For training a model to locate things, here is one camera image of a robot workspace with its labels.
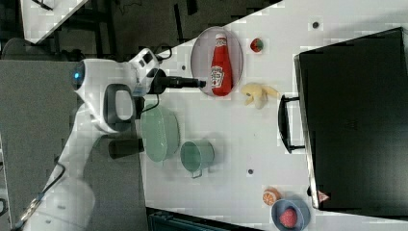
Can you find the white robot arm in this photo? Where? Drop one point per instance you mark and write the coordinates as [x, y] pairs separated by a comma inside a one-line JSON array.
[[107, 89]]

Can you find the red plush ketchup bottle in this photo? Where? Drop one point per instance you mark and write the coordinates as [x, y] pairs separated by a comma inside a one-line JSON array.
[[221, 69]]

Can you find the white background table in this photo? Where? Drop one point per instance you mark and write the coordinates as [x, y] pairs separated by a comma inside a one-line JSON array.
[[40, 18]]

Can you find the grey oval plate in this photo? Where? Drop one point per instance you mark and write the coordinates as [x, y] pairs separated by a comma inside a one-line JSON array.
[[202, 55]]

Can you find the red plush fruit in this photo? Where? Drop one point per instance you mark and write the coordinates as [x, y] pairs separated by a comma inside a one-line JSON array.
[[289, 218]]

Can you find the green metal mug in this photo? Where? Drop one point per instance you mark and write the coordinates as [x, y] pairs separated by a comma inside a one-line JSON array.
[[196, 156]]

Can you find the green oval bowl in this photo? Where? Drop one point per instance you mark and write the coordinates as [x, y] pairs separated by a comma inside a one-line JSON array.
[[160, 133]]

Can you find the plush peeled banana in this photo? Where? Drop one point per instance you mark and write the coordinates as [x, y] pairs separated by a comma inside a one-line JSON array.
[[258, 94]]

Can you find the blue bowl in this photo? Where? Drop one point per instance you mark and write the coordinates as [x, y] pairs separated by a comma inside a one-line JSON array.
[[301, 208]]

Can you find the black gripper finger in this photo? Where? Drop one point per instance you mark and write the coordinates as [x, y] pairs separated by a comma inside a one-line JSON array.
[[199, 83]]

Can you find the plush strawberry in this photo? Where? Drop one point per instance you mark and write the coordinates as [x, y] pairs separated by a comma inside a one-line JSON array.
[[257, 45]]

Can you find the black cylinder post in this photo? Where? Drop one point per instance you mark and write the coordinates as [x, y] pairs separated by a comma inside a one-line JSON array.
[[123, 148]]

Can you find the plush orange slice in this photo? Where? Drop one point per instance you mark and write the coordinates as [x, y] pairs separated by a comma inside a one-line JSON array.
[[270, 196]]

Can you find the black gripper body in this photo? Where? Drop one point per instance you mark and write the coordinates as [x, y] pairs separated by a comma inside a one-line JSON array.
[[161, 82]]

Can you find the black oven door handle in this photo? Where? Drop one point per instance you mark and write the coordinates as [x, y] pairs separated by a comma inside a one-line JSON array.
[[284, 124]]

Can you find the black oven box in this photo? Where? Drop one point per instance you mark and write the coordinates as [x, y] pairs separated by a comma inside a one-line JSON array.
[[353, 105]]

